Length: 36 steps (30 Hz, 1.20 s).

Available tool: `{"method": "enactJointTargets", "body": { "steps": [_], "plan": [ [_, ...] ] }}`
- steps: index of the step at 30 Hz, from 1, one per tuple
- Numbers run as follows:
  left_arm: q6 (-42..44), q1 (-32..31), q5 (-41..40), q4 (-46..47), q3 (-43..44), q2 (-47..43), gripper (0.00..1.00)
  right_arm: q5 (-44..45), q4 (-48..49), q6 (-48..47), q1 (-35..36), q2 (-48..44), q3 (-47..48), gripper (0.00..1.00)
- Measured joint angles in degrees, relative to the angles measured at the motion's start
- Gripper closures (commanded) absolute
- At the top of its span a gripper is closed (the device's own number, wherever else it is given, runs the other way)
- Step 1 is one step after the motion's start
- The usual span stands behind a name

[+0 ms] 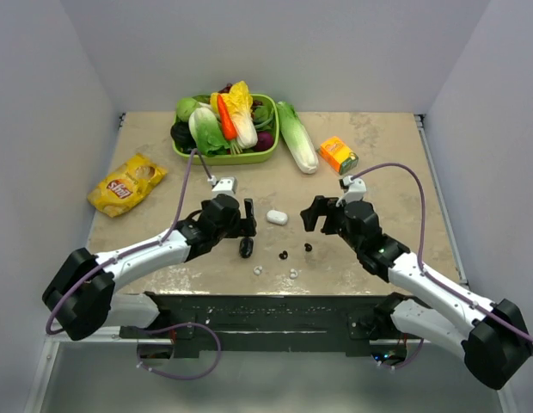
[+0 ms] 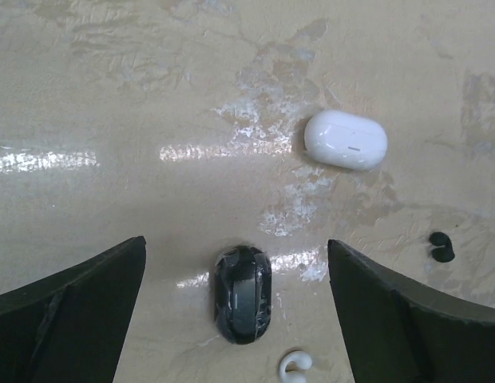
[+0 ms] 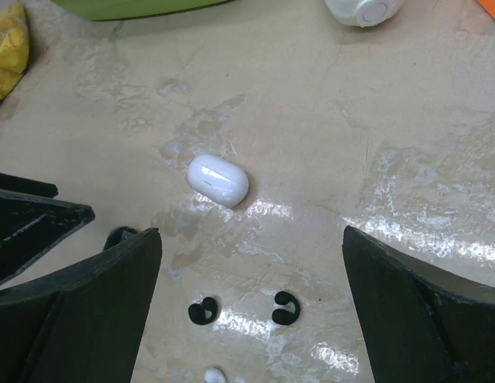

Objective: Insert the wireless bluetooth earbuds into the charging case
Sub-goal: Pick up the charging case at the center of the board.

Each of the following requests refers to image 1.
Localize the green plastic vegetable tray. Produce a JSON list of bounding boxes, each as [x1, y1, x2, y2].
[[172, 94, 279, 166]]

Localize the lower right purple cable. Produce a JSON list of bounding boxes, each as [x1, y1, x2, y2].
[[376, 336, 425, 371]]

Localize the yellow Lays chips bag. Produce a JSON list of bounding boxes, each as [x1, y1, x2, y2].
[[87, 153, 168, 218]]

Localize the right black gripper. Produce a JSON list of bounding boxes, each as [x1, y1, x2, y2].
[[300, 195, 363, 253]]

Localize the purple onion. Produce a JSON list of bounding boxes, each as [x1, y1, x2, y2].
[[253, 131, 274, 152]]

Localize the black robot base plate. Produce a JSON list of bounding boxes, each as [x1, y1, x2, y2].
[[120, 293, 415, 361]]

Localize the green white bok choy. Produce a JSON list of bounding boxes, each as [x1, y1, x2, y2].
[[188, 108, 230, 157]]

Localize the aluminium frame rail right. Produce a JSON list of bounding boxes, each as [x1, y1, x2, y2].
[[414, 114, 469, 289]]

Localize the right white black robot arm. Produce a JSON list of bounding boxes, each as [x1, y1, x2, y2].
[[300, 195, 533, 390]]

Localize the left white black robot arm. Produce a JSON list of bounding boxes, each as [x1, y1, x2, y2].
[[42, 194, 256, 341]]

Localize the orange toy carrot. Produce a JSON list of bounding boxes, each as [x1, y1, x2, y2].
[[217, 94, 237, 141]]

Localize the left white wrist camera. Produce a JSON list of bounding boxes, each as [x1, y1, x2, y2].
[[207, 176, 237, 198]]

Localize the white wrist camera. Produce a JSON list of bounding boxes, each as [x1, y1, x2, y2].
[[207, 176, 237, 198], [336, 176, 367, 206]]

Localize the dark red grapes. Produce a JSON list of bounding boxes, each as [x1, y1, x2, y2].
[[219, 83, 233, 94]]

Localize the black round vegetable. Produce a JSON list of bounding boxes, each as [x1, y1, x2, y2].
[[170, 121, 196, 151]]

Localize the white earbud charging case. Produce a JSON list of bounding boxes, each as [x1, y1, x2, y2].
[[266, 210, 288, 225]]

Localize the black earbud charging case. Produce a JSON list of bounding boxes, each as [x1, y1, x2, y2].
[[238, 237, 254, 259]]

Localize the green round vegetable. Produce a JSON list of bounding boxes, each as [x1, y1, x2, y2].
[[175, 97, 201, 122]]

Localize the napa cabbage on table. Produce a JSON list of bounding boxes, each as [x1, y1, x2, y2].
[[276, 102, 318, 175]]

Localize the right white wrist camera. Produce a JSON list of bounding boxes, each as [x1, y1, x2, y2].
[[336, 176, 367, 206]]

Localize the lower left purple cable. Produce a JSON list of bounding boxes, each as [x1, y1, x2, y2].
[[135, 322, 223, 381]]

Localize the yellow white cabbage in tray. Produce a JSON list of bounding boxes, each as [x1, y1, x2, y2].
[[210, 81, 257, 155]]

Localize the dark green leafy vegetable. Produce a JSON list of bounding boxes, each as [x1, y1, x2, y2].
[[252, 103, 275, 132]]

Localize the orange juice carton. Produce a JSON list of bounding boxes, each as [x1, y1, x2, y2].
[[318, 136, 358, 176]]

